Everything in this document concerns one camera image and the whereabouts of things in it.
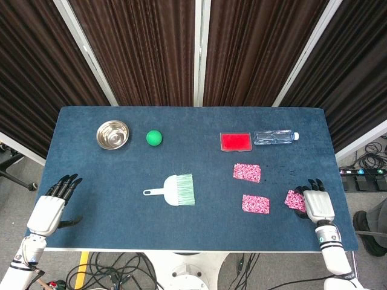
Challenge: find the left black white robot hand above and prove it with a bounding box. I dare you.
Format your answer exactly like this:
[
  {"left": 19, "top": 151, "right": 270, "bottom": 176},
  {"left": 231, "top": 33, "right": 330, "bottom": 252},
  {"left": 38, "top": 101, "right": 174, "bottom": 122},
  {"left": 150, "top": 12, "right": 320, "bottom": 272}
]
[{"left": 26, "top": 173, "right": 84, "bottom": 237}]

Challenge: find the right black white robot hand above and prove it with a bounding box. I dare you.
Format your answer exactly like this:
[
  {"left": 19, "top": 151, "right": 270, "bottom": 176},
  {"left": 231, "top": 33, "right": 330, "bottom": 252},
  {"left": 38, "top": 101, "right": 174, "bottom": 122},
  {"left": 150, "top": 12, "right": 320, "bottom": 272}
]
[{"left": 294, "top": 178, "right": 336, "bottom": 224}]

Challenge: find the red white patterned card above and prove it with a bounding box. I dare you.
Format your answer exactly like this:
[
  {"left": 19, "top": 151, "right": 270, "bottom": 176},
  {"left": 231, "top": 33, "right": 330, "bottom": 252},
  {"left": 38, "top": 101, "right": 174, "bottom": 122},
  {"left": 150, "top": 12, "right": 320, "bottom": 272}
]
[
  {"left": 233, "top": 163, "right": 262, "bottom": 184},
  {"left": 241, "top": 194, "right": 270, "bottom": 215},
  {"left": 284, "top": 189, "right": 307, "bottom": 213}
]

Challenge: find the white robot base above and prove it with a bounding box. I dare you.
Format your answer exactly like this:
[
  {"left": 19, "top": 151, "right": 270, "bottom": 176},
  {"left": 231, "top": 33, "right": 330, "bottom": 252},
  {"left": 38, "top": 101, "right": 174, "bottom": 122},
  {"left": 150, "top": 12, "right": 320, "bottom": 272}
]
[{"left": 145, "top": 251, "right": 230, "bottom": 290}]

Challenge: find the black chair base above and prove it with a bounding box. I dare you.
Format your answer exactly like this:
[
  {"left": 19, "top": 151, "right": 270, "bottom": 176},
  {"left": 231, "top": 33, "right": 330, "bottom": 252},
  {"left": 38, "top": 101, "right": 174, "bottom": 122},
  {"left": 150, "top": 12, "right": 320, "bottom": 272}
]
[{"left": 0, "top": 152, "right": 37, "bottom": 192}]

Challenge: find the black shoe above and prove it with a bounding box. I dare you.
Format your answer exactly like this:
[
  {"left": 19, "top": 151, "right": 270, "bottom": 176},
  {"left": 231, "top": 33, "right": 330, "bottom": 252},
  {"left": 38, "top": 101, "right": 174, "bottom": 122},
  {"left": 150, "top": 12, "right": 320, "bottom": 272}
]
[{"left": 353, "top": 210, "right": 387, "bottom": 257}]

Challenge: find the grey trouser leg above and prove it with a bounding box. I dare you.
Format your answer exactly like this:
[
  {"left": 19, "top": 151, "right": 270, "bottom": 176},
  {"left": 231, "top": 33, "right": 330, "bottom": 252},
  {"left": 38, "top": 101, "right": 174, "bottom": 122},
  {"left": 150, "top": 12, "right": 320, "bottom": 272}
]
[{"left": 373, "top": 199, "right": 387, "bottom": 234}]

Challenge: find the clear plastic water bottle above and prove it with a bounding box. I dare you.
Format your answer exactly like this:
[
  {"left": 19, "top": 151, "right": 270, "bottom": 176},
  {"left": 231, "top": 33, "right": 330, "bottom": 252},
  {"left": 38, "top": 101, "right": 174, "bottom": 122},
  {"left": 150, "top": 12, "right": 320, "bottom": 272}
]
[{"left": 253, "top": 129, "right": 300, "bottom": 146}]

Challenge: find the stainless steel bowl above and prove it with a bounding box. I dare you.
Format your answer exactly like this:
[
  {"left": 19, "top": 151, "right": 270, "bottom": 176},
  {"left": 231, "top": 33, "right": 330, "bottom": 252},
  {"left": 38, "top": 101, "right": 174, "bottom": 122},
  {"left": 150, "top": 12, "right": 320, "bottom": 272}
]
[{"left": 96, "top": 120, "right": 131, "bottom": 150}]

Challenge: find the clear case with red insert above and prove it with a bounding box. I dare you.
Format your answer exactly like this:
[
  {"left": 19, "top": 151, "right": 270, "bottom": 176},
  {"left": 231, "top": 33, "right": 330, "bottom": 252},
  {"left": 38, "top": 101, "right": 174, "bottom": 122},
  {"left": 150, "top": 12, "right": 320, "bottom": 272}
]
[{"left": 220, "top": 131, "right": 253, "bottom": 152}]

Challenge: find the blue fabric table cover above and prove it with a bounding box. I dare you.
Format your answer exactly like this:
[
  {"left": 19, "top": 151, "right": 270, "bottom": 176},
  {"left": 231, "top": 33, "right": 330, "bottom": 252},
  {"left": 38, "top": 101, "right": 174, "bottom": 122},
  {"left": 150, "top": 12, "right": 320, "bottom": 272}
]
[{"left": 26, "top": 105, "right": 360, "bottom": 252}]

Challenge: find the white brush with green bristles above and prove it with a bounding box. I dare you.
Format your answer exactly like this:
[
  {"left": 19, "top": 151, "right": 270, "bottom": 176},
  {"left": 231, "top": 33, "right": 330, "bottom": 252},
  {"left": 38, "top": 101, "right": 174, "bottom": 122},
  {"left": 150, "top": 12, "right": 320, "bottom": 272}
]
[{"left": 143, "top": 173, "right": 195, "bottom": 207}]

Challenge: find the green ball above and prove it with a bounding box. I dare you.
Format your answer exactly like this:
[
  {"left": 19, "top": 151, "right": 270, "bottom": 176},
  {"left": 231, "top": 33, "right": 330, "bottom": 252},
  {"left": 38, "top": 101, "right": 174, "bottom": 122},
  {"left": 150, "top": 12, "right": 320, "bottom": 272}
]
[{"left": 146, "top": 130, "right": 163, "bottom": 147}]

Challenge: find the brown pleated curtain panel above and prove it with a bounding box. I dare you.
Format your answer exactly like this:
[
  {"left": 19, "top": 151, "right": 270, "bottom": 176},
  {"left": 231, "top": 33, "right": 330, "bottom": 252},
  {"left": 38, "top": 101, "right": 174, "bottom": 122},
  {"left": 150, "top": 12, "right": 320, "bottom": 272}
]
[
  {"left": 203, "top": 0, "right": 330, "bottom": 107},
  {"left": 68, "top": 0, "right": 197, "bottom": 107},
  {"left": 0, "top": 0, "right": 110, "bottom": 158},
  {"left": 279, "top": 0, "right": 387, "bottom": 153}
]

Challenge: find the white partition rail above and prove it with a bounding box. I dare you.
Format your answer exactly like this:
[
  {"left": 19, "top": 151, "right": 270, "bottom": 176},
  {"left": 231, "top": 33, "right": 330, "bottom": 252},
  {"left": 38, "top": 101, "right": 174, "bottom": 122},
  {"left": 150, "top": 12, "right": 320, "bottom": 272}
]
[
  {"left": 334, "top": 120, "right": 387, "bottom": 161},
  {"left": 0, "top": 132, "right": 47, "bottom": 166}
]

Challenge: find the black cable tangle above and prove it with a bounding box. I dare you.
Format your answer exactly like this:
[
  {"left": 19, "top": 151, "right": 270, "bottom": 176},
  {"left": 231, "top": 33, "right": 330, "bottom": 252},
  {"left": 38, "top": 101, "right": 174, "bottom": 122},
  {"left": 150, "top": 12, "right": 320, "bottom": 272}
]
[
  {"left": 66, "top": 252, "right": 160, "bottom": 290},
  {"left": 353, "top": 137, "right": 387, "bottom": 170}
]

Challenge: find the white partition post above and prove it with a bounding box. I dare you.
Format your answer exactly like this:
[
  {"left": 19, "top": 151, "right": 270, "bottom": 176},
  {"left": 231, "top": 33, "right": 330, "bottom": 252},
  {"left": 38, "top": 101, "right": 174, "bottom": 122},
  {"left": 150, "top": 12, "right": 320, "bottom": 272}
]
[
  {"left": 194, "top": 0, "right": 212, "bottom": 107},
  {"left": 272, "top": 0, "right": 344, "bottom": 107},
  {"left": 53, "top": 0, "right": 119, "bottom": 107}
]

